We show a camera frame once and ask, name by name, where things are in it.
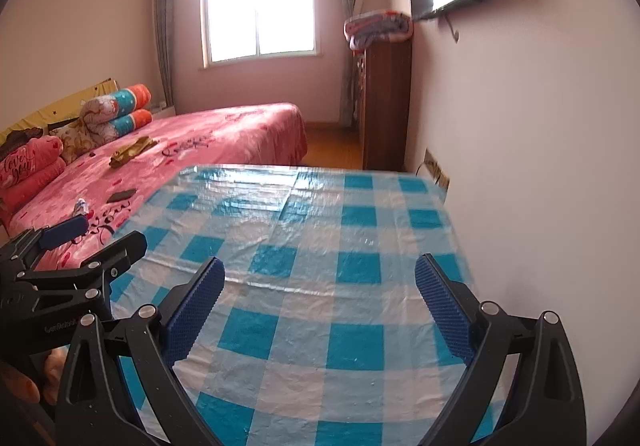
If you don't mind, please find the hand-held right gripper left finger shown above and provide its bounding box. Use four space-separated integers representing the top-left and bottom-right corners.
54 256 227 446

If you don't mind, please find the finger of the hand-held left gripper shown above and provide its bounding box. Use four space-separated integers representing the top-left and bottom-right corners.
0 216 90 277
15 231 148 321

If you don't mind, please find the blue checkered tablecloth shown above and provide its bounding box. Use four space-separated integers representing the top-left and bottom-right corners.
100 165 506 446

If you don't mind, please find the folded patterned quilt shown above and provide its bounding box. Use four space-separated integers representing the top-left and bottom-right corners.
344 12 415 51

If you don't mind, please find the gold cloth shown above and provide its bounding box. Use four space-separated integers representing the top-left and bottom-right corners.
109 136 158 169

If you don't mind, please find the person's left hand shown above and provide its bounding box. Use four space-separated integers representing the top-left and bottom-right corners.
0 348 66 409

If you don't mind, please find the yellow headboard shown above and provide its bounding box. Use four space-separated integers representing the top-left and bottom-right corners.
0 78 121 141

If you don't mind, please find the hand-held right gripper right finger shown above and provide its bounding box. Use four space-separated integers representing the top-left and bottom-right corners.
414 253 587 446

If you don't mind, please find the dark cloth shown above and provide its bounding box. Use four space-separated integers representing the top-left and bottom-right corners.
0 127 46 151

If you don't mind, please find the teal orange bolster pillow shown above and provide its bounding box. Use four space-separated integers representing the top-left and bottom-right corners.
82 109 153 143
80 84 153 124

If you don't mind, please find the beige floral cushion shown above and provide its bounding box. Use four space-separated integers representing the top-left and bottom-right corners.
50 121 108 164

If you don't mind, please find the pink bed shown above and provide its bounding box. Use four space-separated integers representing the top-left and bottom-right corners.
0 102 308 271

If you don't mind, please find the bright window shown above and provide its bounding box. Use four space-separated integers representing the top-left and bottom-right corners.
200 0 326 69

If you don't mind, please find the brown wooden cabinet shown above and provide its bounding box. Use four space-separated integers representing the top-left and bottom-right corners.
357 40 413 171

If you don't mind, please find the plain pink pillow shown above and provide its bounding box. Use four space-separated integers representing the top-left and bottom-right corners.
0 158 67 214

